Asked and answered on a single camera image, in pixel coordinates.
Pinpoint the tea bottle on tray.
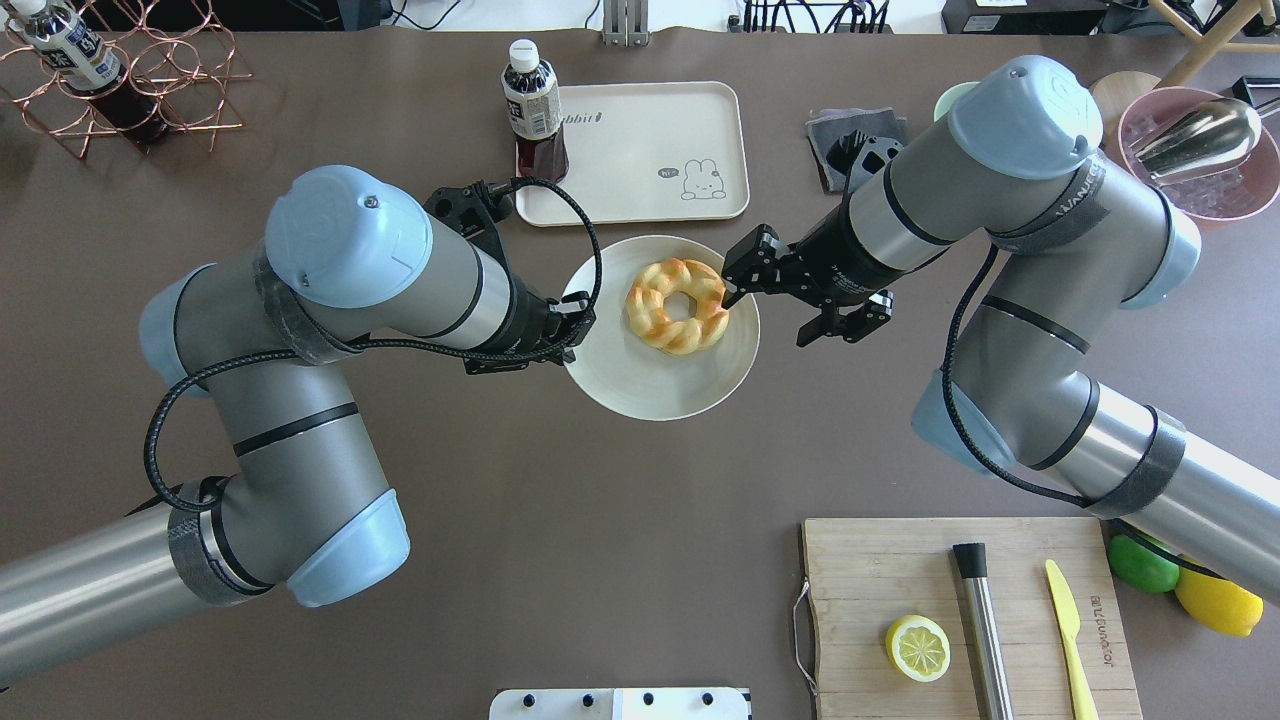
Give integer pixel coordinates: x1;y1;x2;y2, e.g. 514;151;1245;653
502;38;570;183

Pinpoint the metal ice scoop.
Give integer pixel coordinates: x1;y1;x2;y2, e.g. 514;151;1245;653
1134;97;1263;184

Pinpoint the wooden chair frame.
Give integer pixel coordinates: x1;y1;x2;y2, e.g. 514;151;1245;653
1148;0;1279;88

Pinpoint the green lime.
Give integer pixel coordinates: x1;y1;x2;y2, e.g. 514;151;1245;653
1106;534;1181;594

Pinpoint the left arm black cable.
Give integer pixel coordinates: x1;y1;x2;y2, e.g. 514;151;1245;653
143;176;605;515

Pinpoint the green bowl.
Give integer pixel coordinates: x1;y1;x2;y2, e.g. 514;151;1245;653
933;81;980;122

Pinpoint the grey folded cloth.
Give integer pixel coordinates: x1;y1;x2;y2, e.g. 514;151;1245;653
805;108;908;193

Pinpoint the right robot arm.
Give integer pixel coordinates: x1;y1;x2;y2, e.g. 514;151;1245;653
722;55;1279;602

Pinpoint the metal clamp bracket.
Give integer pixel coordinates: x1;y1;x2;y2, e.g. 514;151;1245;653
602;0;650;47

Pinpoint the yellow lemon lower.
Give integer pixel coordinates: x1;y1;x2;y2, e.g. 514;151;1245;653
1174;568;1265;638

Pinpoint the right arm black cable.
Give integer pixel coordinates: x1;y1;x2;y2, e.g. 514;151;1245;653
940;245;1096;507

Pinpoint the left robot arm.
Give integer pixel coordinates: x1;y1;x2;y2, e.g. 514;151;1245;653
1;165;600;685

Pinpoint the cream rabbit tray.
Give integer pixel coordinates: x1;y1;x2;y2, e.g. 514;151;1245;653
559;81;750;224

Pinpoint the tea bottle in rack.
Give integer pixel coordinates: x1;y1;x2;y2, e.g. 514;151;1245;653
6;1;172;145

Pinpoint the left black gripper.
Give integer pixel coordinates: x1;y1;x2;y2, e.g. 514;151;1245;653
463;277;595;375

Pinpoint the copper wire bottle rack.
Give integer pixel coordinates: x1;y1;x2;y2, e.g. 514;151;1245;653
3;1;253;160

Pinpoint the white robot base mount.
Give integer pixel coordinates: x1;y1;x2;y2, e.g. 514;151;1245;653
488;685;753;719

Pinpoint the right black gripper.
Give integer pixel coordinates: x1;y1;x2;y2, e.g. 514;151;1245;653
721;205;896;348

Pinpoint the lemon half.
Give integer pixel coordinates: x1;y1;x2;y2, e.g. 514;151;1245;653
884;614;951;683

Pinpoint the yellow plastic knife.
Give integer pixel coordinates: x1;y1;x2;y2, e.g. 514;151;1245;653
1044;559;1100;720

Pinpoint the steel muddler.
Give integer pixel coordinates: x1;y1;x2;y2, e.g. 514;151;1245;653
951;542;1015;719

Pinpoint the bamboo cutting board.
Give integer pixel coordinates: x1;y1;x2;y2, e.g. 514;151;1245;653
803;518;1143;719

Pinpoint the glazed twisted donut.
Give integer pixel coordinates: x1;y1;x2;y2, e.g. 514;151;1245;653
625;258;730;356

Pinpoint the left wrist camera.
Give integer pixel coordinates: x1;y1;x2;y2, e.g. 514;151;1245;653
424;181;515;258

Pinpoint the pink ice bowl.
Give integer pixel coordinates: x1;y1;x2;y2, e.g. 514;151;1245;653
1106;87;1279;231

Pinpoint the round wooden lid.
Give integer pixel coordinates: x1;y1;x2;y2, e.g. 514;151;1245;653
1089;70;1160;133

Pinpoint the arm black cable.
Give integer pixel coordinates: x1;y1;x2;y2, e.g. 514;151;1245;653
143;176;605;515
940;245;1096;507

